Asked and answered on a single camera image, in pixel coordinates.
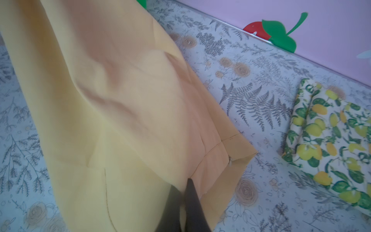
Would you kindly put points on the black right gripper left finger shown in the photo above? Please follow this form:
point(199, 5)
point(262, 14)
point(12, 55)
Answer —
point(170, 219)

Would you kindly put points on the lemon print skirt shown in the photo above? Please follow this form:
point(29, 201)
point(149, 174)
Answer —
point(329, 139)

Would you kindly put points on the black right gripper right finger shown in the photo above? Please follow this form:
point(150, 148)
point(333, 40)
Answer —
point(195, 218)

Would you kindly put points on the green plastic basket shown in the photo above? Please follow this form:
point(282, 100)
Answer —
point(143, 3)

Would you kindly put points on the tan skirt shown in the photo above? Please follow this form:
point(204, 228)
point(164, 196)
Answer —
point(120, 114)

